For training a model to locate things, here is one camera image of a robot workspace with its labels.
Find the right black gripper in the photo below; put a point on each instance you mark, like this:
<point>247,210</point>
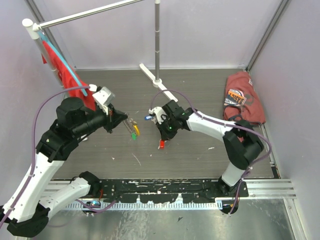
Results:
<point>165,134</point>

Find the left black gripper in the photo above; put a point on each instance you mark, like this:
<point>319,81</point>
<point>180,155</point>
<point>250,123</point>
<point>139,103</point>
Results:
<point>114,118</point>

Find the large keyring with yellow handle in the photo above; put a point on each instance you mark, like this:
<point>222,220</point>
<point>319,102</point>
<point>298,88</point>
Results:
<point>132,126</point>

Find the red key tag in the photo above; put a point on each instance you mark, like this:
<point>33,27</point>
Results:
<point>161,144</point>

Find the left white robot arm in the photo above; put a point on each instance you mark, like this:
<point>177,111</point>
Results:
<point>27,212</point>

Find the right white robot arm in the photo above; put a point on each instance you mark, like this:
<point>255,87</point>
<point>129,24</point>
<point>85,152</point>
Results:
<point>241,143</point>

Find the blue tag key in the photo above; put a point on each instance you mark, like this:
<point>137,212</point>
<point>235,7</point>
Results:
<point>148,117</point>

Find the red shirt on hanger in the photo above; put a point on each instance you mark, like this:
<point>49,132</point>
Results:
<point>85,95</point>

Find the folded maroon t-shirt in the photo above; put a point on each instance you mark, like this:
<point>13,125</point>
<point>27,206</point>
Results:
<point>241,100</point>

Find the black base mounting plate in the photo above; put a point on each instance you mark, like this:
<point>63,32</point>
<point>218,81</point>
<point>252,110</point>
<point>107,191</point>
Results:
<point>159,191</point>

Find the blue clothes hanger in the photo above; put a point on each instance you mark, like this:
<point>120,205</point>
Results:
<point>65,72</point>

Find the metal clothes rack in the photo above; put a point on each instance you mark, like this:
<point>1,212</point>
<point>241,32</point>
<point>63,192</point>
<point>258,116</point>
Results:
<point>127,36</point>

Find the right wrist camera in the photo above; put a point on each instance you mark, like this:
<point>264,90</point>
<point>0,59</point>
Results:
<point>158,115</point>

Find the slotted cable duct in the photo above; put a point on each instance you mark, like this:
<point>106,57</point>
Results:
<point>167,206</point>

